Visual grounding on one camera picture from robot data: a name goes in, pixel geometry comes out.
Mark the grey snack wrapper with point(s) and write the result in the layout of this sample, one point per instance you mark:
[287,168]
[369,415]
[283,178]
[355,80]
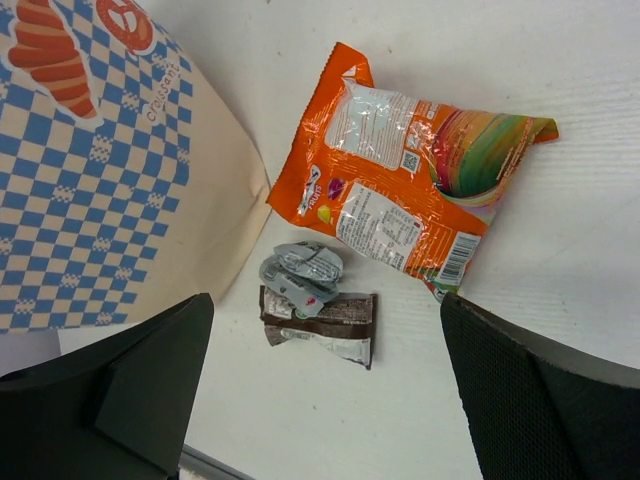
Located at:
[306,273]

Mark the brown chocolate bar wrapper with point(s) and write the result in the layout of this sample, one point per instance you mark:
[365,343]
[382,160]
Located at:
[346,326]

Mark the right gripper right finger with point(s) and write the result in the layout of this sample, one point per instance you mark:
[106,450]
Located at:
[536,408]

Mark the blue checkered paper bag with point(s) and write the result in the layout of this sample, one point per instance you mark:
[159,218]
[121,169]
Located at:
[127,185]

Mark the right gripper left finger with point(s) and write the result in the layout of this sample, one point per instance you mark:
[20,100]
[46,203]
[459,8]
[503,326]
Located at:
[116,409]

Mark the orange fruit candy bag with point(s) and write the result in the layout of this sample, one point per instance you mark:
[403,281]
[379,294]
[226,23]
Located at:
[410,183]

